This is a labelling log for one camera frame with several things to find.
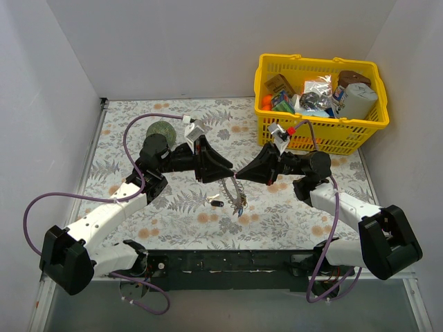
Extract metal ring disc key organizer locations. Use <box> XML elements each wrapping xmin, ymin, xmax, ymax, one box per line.
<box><xmin>219</xmin><ymin>176</ymin><xmax>248</xmax><ymax>218</ymax></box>

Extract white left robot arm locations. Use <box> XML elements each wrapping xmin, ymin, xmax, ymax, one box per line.
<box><xmin>39</xmin><ymin>133</ymin><xmax>234</xmax><ymax>295</ymax></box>

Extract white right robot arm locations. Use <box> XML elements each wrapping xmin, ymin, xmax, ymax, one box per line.
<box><xmin>236</xmin><ymin>143</ymin><xmax>423</xmax><ymax>280</ymax></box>

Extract green textured ball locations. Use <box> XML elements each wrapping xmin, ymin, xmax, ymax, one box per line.
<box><xmin>145</xmin><ymin>121</ymin><xmax>177</xmax><ymax>147</ymax></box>

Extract black tag key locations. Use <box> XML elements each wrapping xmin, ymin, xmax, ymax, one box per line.
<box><xmin>206</xmin><ymin>194</ymin><xmax>224</xmax><ymax>208</ymax></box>

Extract floral patterned mat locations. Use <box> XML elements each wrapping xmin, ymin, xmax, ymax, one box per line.
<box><xmin>78</xmin><ymin>98</ymin><xmax>358</xmax><ymax>250</ymax></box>

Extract green blue small box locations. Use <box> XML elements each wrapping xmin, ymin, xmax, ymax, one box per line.
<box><xmin>271</xmin><ymin>91</ymin><xmax>295</xmax><ymax>114</ymax></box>

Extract clear plastic bag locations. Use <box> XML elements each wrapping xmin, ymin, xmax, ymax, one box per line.
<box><xmin>299</xmin><ymin>75</ymin><xmax>332</xmax><ymax>111</ymax></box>

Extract orange balls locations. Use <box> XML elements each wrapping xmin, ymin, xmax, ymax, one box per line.
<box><xmin>261</xmin><ymin>94</ymin><xmax>273</xmax><ymax>111</ymax></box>

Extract yellow plastic basket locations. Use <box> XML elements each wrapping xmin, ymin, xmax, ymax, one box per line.
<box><xmin>254</xmin><ymin>53</ymin><xmax>390</xmax><ymax>155</ymax></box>

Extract white cylindrical container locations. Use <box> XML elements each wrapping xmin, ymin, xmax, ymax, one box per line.
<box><xmin>336</xmin><ymin>83</ymin><xmax>378</xmax><ymax>120</ymax></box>

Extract brown cardboard box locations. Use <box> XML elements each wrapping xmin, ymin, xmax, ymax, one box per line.
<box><xmin>264</xmin><ymin>73</ymin><xmax>296</xmax><ymax>98</ymax></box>

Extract brown round object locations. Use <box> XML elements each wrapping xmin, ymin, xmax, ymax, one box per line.
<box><xmin>337</xmin><ymin>71</ymin><xmax>372</xmax><ymax>89</ymax></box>

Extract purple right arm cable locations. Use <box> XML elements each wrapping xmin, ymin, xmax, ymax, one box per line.
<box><xmin>287</xmin><ymin>119</ymin><xmax>363</xmax><ymax>304</ymax></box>

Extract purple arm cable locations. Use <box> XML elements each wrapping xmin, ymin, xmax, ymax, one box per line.
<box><xmin>23</xmin><ymin>113</ymin><xmax>195</xmax><ymax>315</ymax></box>
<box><xmin>287</xmin><ymin>119</ymin><xmax>363</xmax><ymax>304</ymax></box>

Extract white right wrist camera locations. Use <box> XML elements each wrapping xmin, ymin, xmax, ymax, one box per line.
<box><xmin>268</xmin><ymin>122</ymin><xmax>291</xmax><ymax>154</ymax></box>

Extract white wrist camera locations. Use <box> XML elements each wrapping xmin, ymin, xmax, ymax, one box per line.
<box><xmin>268</xmin><ymin>122</ymin><xmax>291</xmax><ymax>154</ymax></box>
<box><xmin>182</xmin><ymin>115</ymin><xmax>206</xmax><ymax>149</ymax></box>

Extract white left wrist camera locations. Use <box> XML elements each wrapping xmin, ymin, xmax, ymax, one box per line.
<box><xmin>182</xmin><ymin>115</ymin><xmax>206</xmax><ymax>149</ymax></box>

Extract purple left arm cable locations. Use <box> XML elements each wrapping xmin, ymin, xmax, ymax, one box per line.
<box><xmin>23</xmin><ymin>113</ymin><xmax>195</xmax><ymax>315</ymax></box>

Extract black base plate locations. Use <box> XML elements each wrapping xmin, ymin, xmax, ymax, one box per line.
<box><xmin>107</xmin><ymin>248</ymin><xmax>347</xmax><ymax>291</ymax></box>

